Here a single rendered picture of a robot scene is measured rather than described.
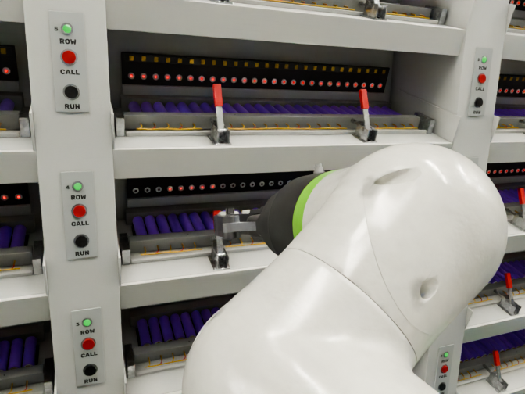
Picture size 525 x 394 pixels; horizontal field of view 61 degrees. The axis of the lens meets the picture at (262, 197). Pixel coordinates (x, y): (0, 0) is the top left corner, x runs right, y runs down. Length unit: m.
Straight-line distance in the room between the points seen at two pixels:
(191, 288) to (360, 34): 0.49
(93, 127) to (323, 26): 0.38
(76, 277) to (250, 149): 0.31
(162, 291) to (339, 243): 0.50
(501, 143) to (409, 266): 0.77
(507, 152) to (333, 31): 0.46
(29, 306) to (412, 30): 0.73
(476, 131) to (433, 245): 0.71
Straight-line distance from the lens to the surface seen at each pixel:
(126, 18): 0.66
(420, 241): 0.25
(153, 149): 0.65
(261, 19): 0.70
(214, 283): 0.73
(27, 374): 0.83
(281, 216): 0.37
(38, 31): 0.64
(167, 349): 0.84
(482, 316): 1.15
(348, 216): 0.25
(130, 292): 0.71
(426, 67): 0.97
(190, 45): 0.86
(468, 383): 1.26
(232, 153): 0.68
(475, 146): 0.95
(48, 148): 0.64
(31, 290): 0.71
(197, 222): 0.81
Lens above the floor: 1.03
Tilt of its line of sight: 13 degrees down
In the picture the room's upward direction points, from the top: 1 degrees clockwise
